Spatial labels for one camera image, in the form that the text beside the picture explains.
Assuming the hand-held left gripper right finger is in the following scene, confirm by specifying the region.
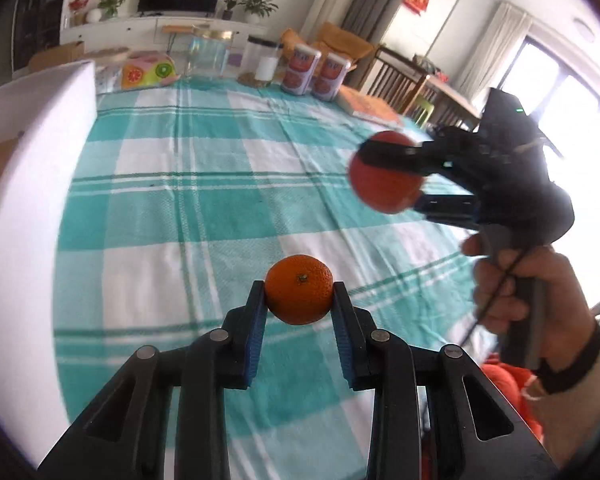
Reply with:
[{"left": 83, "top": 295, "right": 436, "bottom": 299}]
[{"left": 331, "top": 281, "right": 558, "bottom": 480}]

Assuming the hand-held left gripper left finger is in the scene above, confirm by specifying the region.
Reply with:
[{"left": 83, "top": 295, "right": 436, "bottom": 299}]
[{"left": 37, "top": 280, "right": 270, "bottom": 480}]

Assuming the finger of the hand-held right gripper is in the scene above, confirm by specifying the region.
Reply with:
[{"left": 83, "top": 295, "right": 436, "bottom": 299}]
[
  {"left": 412, "top": 187, "right": 481, "bottom": 231},
  {"left": 357, "top": 137, "right": 456, "bottom": 178}
]

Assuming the red apple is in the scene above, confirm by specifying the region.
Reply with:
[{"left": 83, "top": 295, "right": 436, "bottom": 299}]
[{"left": 348, "top": 131, "right": 426, "bottom": 215}]

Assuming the orange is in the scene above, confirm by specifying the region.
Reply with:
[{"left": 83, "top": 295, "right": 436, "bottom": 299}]
[{"left": 265, "top": 255, "right": 334, "bottom": 326}]

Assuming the white box with cardboard bottom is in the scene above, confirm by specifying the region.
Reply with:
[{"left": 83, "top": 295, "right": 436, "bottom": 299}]
[{"left": 0, "top": 60, "right": 98, "bottom": 466}]

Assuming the person's right forearm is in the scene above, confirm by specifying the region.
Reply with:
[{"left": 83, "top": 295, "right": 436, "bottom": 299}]
[{"left": 525, "top": 317, "right": 600, "bottom": 468}]

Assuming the person's right hand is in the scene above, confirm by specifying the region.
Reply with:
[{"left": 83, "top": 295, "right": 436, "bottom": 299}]
[{"left": 461, "top": 234, "right": 597, "bottom": 362}]

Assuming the green stool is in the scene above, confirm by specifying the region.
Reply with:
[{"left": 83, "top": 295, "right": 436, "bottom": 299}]
[{"left": 410, "top": 97, "right": 433, "bottom": 128}]

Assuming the orange book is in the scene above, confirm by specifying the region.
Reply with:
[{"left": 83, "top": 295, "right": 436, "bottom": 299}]
[{"left": 337, "top": 85, "right": 406, "bottom": 123}]

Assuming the wooden slatted chair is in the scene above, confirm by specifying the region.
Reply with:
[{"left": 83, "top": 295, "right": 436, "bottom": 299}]
[{"left": 362, "top": 45, "right": 431, "bottom": 116}]

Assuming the wooden side table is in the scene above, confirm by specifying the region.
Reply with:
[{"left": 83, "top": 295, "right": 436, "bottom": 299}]
[{"left": 422, "top": 72, "right": 483, "bottom": 128}]

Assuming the orange armchair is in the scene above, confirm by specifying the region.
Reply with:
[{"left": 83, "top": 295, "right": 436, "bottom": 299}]
[{"left": 280, "top": 22, "right": 376, "bottom": 76}]

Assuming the white curtain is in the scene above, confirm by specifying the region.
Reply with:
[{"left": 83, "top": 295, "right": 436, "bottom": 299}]
[{"left": 452, "top": 2, "right": 533, "bottom": 106}]

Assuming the teal checked tablecloth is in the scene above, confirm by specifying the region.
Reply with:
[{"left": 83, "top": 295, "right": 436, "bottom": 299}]
[{"left": 54, "top": 77, "right": 501, "bottom": 480}]

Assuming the grey curtain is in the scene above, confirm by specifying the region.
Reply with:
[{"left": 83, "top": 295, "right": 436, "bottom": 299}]
[{"left": 341, "top": 0, "right": 426, "bottom": 46}]

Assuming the person's red clothing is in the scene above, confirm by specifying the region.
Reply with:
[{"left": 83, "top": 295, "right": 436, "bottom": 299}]
[{"left": 480, "top": 360, "right": 546, "bottom": 443}]

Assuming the dark-lidded glass jar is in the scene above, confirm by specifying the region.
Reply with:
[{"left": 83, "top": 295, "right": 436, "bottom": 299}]
[{"left": 238, "top": 35, "right": 283, "bottom": 87}]

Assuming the covered standing air conditioner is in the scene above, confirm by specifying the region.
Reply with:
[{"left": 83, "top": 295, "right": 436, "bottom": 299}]
[{"left": 300, "top": 0, "right": 371, "bottom": 43}]

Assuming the black wristband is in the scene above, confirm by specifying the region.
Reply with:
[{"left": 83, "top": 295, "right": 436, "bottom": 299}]
[{"left": 535, "top": 317, "right": 600, "bottom": 396}]

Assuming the large green potted plant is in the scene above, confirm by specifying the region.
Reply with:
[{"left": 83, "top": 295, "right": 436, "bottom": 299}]
[{"left": 237, "top": 0, "right": 279, "bottom": 25}]

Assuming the clear glass jar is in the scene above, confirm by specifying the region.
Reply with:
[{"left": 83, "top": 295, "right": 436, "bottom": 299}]
[{"left": 186, "top": 25, "right": 234, "bottom": 81}]

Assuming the wooden bench with metal legs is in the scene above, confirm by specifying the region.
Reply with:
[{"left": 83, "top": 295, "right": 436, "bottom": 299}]
[{"left": 162, "top": 24, "right": 241, "bottom": 53}]

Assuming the fruit print pouch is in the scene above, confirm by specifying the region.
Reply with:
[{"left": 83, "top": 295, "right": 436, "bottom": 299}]
[{"left": 121, "top": 52, "right": 177, "bottom": 91}]

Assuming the white television cabinet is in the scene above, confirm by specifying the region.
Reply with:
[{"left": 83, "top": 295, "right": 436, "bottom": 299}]
[{"left": 60, "top": 12, "right": 268, "bottom": 56}]

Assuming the leafy potted plant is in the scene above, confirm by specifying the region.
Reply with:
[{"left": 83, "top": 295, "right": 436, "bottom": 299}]
[{"left": 97, "top": 0, "right": 129, "bottom": 20}]

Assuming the red flower bouquet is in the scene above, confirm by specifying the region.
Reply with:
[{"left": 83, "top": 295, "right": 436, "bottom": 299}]
[{"left": 69, "top": 0, "right": 93, "bottom": 26}]

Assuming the dark glass cabinet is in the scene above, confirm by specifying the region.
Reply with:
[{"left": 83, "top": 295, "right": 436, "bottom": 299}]
[{"left": 10, "top": 0, "right": 73, "bottom": 73}]

